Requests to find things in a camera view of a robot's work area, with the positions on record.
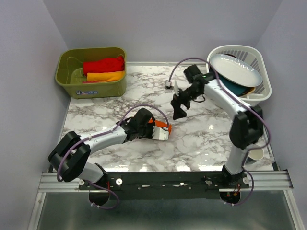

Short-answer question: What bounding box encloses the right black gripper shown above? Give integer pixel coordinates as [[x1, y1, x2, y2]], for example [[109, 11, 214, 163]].
[[169, 87, 200, 122]]

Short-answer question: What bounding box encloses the orange t shirt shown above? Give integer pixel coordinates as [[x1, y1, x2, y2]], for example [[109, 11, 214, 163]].
[[148, 118, 172, 135]]

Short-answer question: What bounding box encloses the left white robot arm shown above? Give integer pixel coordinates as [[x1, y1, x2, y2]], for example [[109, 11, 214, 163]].
[[48, 108, 154, 189]]

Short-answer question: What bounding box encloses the yellow rolled t shirt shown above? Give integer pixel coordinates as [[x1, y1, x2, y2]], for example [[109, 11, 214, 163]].
[[87, 71, 125, 82]]

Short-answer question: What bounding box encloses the teal bowl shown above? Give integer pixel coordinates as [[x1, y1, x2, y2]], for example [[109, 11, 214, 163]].
[[219, 75, 247, 96]]

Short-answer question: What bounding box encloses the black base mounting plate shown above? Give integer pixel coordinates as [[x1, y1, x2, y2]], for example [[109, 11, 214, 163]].
[[79, 170, 249, 204]]

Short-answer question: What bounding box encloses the red rolled t shirt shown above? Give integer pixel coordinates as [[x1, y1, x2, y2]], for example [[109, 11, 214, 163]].
[[83, 55, 125, 75]]

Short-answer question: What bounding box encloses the white oval plate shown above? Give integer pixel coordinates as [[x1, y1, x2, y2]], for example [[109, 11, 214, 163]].
[[209, 54, 262, 87]]

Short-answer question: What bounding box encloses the brown wooden dish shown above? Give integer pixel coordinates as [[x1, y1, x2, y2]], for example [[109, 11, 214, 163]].
[[241, 87, 256, 97]]

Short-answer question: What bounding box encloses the grey white mug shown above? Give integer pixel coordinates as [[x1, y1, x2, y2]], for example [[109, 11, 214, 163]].
[[245, 144, 264, 164]]

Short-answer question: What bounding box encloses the olive green plastic bin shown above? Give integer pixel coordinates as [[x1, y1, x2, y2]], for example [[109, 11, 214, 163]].
[[55, 47, 127, 99]]

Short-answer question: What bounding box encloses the white plastic basket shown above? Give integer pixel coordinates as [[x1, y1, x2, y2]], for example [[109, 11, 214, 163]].
[[207, 45, 272, 105]]

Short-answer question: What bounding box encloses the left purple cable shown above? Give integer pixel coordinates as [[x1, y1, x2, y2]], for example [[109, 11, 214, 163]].
[[56, 104, 169, 210]]

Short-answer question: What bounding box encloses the purple cable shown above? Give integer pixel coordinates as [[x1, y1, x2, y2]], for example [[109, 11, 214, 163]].
[[167, 57, 272, 207], [56, 104, 169, 210]]

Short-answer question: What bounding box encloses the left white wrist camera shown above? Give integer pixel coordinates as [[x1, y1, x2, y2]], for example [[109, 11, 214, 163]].
[[152, 126, 169, 141]]

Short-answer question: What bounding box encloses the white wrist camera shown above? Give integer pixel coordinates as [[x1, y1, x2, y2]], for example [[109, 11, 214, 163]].
[[165, 80, 179, 96], [152, 126, 169, 141]]

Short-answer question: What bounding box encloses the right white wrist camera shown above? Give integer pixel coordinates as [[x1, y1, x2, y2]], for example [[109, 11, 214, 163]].
[[165, 80, 179, 96]]

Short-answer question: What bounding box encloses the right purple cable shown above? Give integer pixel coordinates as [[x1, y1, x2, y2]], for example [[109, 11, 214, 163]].
[[167, 57, 272, 207]]

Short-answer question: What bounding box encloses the aluminium rail frame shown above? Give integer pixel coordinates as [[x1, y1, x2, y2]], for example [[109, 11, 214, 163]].
[[28, 164, 304, 230]]

